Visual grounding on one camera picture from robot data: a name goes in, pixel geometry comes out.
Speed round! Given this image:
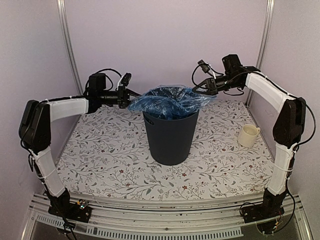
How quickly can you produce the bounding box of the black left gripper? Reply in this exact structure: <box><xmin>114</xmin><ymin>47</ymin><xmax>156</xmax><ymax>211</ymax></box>
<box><xmin>99</xmin><ymin>85</ymin><xmax>145</xmax><ymax>109</ymax></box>

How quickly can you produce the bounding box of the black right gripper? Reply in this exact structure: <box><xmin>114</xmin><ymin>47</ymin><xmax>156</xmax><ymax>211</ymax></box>
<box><xmin>192</xmin><ymin>74</ymin><xmax>242</xmax><ymax>96</ymax></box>

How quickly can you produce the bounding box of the blue plastic trash bag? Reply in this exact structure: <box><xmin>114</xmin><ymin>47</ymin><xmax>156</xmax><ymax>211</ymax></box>
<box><xmin>127</xmin><ymin>85</ymin><xmax>216</xmax><ymax>120</ymax></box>

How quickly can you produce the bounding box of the dark grey trash bin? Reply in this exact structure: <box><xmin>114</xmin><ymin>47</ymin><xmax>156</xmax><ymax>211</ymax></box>
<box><xmin>143</xmin><ymin>111</ymin><xmax>199</xmax><ymax>166</ymax></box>

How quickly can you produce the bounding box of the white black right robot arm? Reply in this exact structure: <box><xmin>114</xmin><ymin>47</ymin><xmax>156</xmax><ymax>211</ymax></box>
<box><xmin>192</xmin><ymin>54</ymin><xmax>306</xmax><ymax>222</ymax></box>

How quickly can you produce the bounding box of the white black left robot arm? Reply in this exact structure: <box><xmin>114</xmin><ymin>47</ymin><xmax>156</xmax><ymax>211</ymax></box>
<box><xmin>18</xmin><ymin>70</ymin><xmax>139</xmax><ymax>217</ymax></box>

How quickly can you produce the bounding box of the floral patterned table mat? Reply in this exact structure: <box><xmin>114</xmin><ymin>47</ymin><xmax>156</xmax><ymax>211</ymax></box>
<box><xmin>57</xmin><ymin>100</ymin><xmax>274</xmax><ymax>201</ymax></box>

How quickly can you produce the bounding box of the cream ceramic mug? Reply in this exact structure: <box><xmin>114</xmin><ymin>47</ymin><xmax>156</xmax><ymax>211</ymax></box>
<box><xmin>237</xmin><ymin>124</ymin><xmax>261</xmax><ymax>148</ymax></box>

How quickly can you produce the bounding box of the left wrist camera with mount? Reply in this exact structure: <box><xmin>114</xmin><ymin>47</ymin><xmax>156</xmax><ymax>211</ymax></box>
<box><xmin>116</xmin><ymin>72</ymin><xmax>132</xmax><ymax>90</ymax></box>

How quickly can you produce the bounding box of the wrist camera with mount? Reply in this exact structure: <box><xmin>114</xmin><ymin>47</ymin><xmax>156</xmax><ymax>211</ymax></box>
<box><xmin>116</xmin><ymin>72</ymin><xmax>132</xmax><ymax>90</ymax></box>
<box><xmin>197</xmin><ymin>59</ymin><xmax>217</xmax><ymax>79</ymax></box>

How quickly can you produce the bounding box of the right camera black cable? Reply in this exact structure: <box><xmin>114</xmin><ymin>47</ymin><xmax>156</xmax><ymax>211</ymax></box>
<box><xmin>191</xmin><ymin>64</ymin><xmax>203</xmax><ymax>87</ymax></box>

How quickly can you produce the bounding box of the camera black cable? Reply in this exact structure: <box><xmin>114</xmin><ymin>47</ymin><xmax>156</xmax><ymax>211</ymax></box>
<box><xmin>191</xmin><ymin>64</ymin><xmax>203</xmax><ymax>87</ymax></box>
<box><xmin>86</xmin><ymin>68</ymin><xmax>125</xmax><ymax>92</ymax></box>

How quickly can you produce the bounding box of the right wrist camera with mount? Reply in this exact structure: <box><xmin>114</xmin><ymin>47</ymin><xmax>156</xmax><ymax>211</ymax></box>
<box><xmin>197</xmin><ymin>59</ymin><xmax>217</xmax><ymax>79</ymax></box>

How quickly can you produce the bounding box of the left camera black cable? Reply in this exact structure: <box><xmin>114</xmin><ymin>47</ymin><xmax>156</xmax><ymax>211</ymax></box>
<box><xmin>86</xmin><ymin>68</ymin><xmax>125</xmax><ymax>92</ymax></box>

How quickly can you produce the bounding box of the right aluminium corner post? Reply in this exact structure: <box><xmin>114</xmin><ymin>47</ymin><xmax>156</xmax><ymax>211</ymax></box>
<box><xmin>244</xmin><ymin>0</ymin><xmax>275</xmax><ymax>107</ymax></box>

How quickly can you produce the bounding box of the aluminium corner post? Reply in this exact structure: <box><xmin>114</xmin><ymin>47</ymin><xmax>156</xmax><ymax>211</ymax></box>
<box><xmin>56</xmin><ymin>0</ymin><xmax>83</xmax><ymax>94</ymax></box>
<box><xmin>244</xmin><ymin>0</ymin><xmax>275</xmax><ymax>107</ymax></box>

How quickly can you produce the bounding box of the left aluminium corner post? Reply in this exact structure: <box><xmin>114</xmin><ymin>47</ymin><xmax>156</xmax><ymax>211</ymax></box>
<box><xmin>56</xmin><ymin>0</ymin><xmax>83</xmax><ymax>94</ymax></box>

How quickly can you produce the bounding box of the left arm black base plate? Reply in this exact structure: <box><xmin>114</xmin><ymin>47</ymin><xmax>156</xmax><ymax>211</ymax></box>
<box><xmin>48</xmin><ymin>201</ymin><xmax>93</xmax><ymax>223</ymax></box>

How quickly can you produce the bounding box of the aluminium front rail frame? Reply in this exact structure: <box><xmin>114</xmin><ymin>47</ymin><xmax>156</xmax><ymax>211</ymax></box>
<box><xmin>21</xmin><ymin>192</ymin><xmax>313</xmax><ymax>240</ymax></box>

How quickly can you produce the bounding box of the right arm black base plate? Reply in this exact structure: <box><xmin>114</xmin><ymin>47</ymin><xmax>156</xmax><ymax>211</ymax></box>
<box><xmin>239</xmin><ymin>202</ymin><xmax>285</xmax><ymax>223</ymax></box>

